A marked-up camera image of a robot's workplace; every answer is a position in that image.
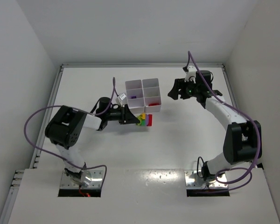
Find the multicolour lego cluster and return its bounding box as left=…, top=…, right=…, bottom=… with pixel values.
left=136, top=113, right=153, bottom=126

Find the red lego brick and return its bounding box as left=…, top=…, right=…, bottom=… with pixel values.
left=148, top=103, right=161, bottom=107

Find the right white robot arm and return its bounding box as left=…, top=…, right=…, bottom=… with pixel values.
left=168, top=70, right=262, bottom=180

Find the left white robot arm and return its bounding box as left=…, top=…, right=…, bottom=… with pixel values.
left=45, top=97, right=140, bottom=180

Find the white six-compartment container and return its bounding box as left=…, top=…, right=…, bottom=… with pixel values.
left=125, top=78, right=161, bottom=113

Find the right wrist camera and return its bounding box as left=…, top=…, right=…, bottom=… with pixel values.
left=182, top=66, right=197, bottom=82

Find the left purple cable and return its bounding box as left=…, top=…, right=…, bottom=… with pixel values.
left=24, top=77, right=107, bottom=182

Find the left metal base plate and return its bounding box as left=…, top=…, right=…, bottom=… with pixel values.
left=59, top=170, right=104, bottom=190

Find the metal base plate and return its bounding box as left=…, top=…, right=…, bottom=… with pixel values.
left=184, top=169, right=228, bottom=190
left=59, top=170, right=104, bottom=190

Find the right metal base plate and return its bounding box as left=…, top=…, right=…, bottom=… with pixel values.
left=184, top=169, right=228, bottom=190

